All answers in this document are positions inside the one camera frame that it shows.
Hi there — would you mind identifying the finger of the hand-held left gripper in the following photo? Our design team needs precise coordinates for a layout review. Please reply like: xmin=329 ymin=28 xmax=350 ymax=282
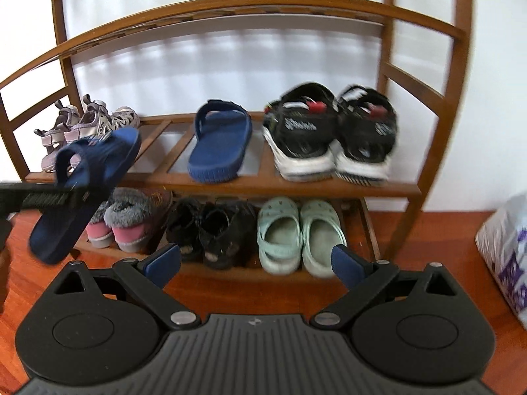
xmin=0 ymin=180 xmax=95 ymax=215

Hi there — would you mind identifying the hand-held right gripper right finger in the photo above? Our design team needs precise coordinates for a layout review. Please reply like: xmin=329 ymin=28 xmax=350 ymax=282
xmin=310 ymin=245 xmax=459 ymax=330

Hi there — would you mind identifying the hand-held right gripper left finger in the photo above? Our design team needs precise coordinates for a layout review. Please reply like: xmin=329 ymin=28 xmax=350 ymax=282
xmin=51 ymin=244 xmax=201 ymax=330

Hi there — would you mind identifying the pale green clog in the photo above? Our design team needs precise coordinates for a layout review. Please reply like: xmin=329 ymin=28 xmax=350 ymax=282
xmin=300 ymin=198 xmax=348 ymax=277
xmin=257 ymin=196 xmax=304 ymax=275

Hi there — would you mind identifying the black lace-up shoe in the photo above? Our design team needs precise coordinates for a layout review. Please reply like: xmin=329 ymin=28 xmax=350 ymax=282
xmin=165 ymin=198 xmax=207 ymax=262
xmin=199 ymin=200 xmax=258 ymax=271

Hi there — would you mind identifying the pink fur boot yellow emblem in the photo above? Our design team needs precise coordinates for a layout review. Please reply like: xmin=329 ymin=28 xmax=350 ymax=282
xmin=104 ymin=187 xmax=166 ymax=253

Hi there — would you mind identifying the purple white sandal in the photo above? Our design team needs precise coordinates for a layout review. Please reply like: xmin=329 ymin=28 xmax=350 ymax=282
xmin=62 ymin=94 xmax=141 ymax=145
xmin=34 ymin=99 xmax=83 ymax=172

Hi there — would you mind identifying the plain pink fur boot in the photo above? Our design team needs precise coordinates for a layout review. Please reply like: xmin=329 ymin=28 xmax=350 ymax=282
xmin=86 ymin=197 xmax=120 ymax=248

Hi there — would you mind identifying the blue slide slipper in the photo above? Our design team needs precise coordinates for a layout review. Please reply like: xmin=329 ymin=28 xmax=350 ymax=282
xmin=27 ymin=127 xmax=142 ymax=265
xmin=188 ymin=99 xmax=253 ymax=184

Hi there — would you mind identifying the wooden shoe rack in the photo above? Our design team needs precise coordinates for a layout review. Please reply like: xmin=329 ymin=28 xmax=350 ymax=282
xmin=0 ymin=0 xmax=475 ymax=281

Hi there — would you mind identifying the black sport sandal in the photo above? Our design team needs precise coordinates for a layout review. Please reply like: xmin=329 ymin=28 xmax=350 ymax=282
xmin=331 ymin=84 xmax=398 ymax=184
xmin=262 ymin=83 xmax=341 ymax=182

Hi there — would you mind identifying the white printed plastic bag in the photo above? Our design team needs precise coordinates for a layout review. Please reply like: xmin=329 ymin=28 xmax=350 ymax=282
xmin=475 ymin=192 xmax=527 ymax=318

